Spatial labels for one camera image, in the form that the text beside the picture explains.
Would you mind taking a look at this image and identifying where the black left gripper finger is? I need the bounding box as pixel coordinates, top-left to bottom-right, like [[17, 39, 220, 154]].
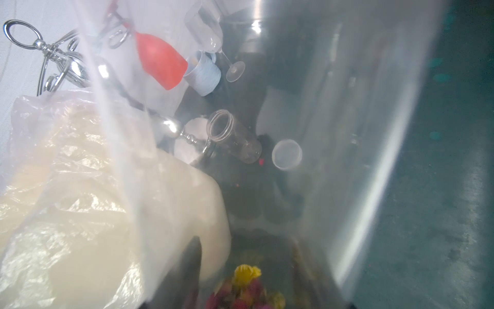
[[148, 236, 202, 308]]

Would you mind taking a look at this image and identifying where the jar with dried flowers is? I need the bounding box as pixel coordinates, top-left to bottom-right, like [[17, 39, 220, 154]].
[[206, 109, 262, 164]]

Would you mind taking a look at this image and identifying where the clear plastic jar lid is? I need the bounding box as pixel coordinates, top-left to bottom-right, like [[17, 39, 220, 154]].
[[271, 139, 303, 171]]

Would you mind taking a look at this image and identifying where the cream trash bin with bag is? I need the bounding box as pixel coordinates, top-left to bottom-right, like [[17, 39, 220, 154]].
[[1, 90, 231, 308]]

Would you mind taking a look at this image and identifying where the red plastic wine glass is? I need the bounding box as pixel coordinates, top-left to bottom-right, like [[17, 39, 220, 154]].
[[107, 1, 188, 90]]

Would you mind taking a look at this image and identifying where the chrome glass holder stand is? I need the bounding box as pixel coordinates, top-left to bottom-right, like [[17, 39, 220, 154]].
[[3, 11, 215, 166]]

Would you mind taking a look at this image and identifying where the clear wine glass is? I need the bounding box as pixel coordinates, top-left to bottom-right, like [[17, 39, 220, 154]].
[[184, 1, 246, 82]]

